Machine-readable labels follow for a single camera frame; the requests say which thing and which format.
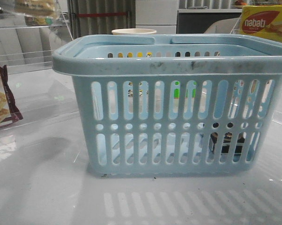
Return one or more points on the clear-wrapped bread package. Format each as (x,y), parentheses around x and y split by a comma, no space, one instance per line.
(44,8)

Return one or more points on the light blue plastic basket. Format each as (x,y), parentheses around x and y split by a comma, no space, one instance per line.
(149,103)

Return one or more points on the yellow popcorn paper cup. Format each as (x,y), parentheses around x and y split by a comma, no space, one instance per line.
(133,31)

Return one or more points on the white cabinet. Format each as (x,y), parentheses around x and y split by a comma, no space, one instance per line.
(159,15)

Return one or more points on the green cartoon snack bag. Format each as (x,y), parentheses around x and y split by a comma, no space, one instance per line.
(41,21)

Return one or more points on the maroon cracker snack bag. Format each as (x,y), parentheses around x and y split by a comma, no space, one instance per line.
(9,112)

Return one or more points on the clear acrylic left shelf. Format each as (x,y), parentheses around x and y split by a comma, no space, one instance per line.
(26,50)

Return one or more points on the yellow nabati wafer box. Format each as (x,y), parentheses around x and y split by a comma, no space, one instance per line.
(262,21)

